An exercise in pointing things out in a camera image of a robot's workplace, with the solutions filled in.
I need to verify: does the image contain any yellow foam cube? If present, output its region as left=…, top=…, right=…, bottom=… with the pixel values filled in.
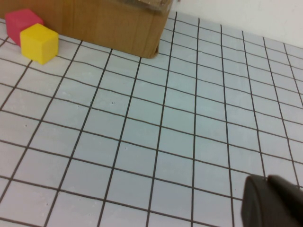
left=19, top=23, right=59, bottom=66

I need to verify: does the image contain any white black-grid table mat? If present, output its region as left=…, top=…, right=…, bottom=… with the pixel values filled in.
left=0, top=10, right=303, bottom=227

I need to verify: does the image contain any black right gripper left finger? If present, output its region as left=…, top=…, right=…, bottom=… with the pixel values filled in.
left=241, top=175, right=303, bottom=227

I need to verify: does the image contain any red foam cube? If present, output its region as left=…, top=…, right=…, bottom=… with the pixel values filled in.
left=4, top=9, right=45, bottom=47

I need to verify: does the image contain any plain brown cardboard box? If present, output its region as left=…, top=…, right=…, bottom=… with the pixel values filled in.
left=0, top=0, right=171, bottom=59

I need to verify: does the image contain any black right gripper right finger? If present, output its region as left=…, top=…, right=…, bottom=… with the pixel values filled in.
left=267, top=175, right=303, bottom=224

